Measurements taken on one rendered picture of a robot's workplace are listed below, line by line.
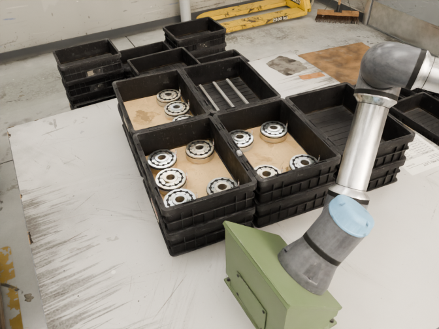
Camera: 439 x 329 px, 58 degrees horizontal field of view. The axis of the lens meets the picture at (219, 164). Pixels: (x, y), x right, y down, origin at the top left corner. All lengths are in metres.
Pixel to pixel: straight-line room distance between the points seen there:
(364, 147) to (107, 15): 3.72
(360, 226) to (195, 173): 0.61
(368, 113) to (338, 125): 0.51
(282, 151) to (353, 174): 0.40
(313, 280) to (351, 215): 0.19
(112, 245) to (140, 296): 0.22
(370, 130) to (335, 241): 0.32
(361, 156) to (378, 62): 0.25
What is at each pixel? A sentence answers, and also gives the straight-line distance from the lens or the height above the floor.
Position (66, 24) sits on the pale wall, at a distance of 4.47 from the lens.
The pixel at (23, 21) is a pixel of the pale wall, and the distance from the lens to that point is 4.41.
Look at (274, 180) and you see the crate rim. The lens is 1.21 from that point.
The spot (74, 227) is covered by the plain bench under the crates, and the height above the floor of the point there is 0.70.
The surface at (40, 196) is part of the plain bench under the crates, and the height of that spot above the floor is 0.70.
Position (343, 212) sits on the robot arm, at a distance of 1.00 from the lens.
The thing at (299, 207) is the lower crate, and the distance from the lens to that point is 1.39.
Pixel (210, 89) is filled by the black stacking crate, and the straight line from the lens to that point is 1.82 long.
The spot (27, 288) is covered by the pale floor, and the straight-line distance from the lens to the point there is 2.29.
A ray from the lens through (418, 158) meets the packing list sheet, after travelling 1.78.
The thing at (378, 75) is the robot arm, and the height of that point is 1.27.
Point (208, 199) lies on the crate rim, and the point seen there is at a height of 0.93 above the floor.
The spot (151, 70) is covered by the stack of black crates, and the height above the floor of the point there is 0.49.
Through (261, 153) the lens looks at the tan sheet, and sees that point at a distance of 1.44.
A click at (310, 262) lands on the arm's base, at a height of 0.93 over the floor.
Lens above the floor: 1.75
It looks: 41 degrees down
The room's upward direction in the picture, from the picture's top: 2 degrees counter-clockwise
